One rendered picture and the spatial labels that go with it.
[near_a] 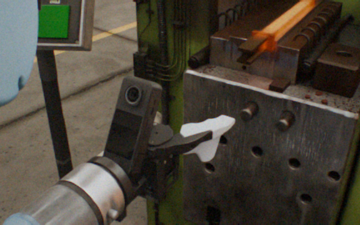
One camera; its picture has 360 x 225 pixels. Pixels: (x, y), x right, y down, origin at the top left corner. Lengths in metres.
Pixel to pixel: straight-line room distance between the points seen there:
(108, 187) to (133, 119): 0.09
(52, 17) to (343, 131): 0.66
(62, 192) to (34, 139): 2.01
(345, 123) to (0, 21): 0.71
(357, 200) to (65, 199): 0.88
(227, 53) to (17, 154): 1.64
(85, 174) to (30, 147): 1.93
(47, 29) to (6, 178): 1.33
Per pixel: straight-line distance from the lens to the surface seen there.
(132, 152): 0.50
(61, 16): 0.98
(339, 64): 0.86
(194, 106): 0.95
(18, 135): 2.52
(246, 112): 0.84
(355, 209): 1.20
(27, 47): 0.23
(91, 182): 0.46
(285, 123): 0.82
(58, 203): 0.44
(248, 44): 0.81
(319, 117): 0.84
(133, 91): 0.49
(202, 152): 0.58
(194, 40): 1.13
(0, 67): 0.20
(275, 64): 0.89
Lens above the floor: 1.30
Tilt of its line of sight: 31 degrees down
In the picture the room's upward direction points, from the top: straight up
